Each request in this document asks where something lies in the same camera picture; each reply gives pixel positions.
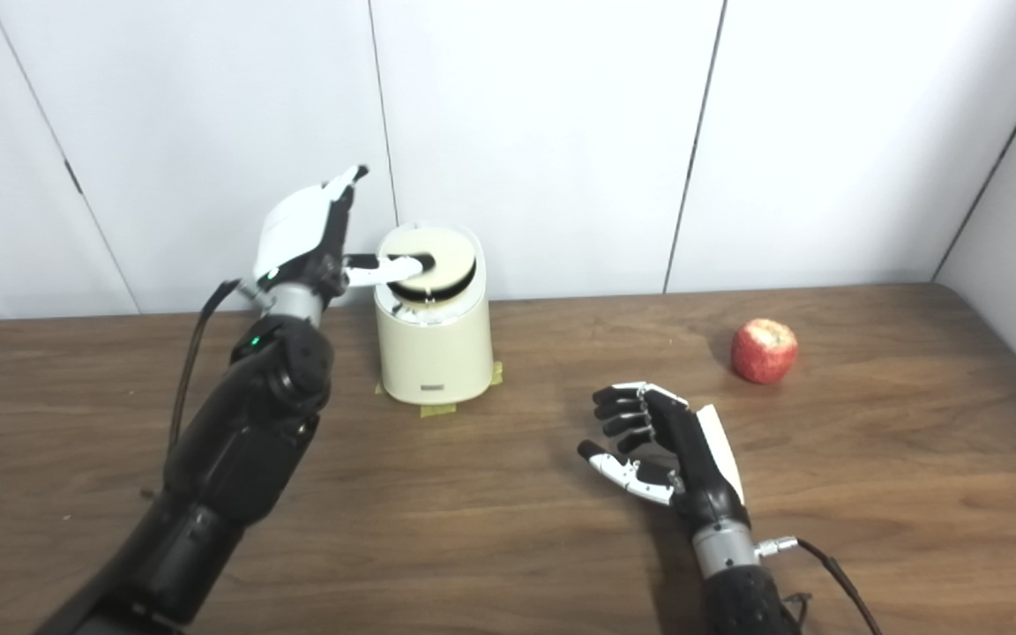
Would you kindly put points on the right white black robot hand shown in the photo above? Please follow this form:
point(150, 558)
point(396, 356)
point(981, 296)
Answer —
point(698, 459)

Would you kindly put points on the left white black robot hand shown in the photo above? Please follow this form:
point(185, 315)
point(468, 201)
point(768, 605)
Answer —
point(296, 229)

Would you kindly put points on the red apple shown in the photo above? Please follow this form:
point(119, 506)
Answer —
point(764, 351)

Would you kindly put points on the round cream bin lid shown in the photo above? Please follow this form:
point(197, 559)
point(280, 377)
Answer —
point(452, 254)

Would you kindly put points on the cream-colored bin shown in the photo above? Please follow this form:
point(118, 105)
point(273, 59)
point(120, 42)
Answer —
point(433, 353)

